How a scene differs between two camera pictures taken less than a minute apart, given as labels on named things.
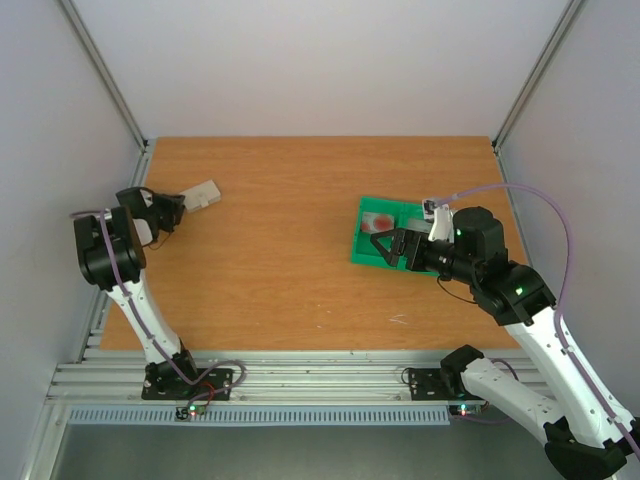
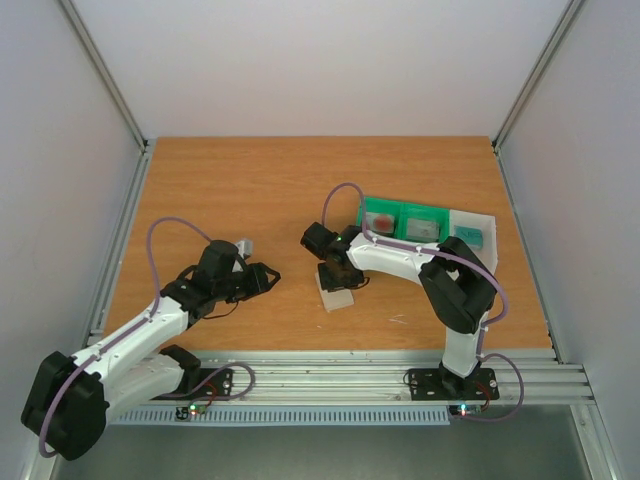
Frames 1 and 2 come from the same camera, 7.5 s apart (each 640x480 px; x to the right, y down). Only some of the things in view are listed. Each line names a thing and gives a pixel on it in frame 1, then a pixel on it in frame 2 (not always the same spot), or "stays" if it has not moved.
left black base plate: x=214 y=379 stays
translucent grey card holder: x=200 y=195 → x=335 y=298
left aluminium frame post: x=92 y=54 stays
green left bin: x=364 y=250 stays
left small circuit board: x=191 y=410 stays
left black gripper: x=172 y=202 → x=259 y=280
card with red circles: x=375 y=222 stays
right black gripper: x=405 y=248 → x=338 y=275
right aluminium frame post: x=569 y=14 stays
